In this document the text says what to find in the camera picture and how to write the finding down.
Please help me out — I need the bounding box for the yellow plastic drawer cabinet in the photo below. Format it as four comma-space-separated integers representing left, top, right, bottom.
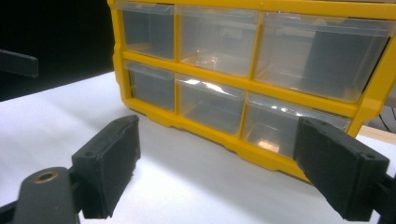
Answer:
106, 0, 396, 183

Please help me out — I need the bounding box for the clear plastic drawer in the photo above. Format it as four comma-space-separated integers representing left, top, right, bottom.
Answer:
175, 4, 261, 78
116, 1, 175, 61
123, 60, 176, 113
242, 91, 352, 160
254, 11, 396, 104
175, 73, 247, 136

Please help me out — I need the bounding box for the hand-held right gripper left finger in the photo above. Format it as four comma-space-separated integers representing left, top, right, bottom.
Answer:
71, 114, 142, 220

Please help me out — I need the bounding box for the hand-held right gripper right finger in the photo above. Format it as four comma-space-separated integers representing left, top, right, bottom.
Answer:
293, 116, 390, 222

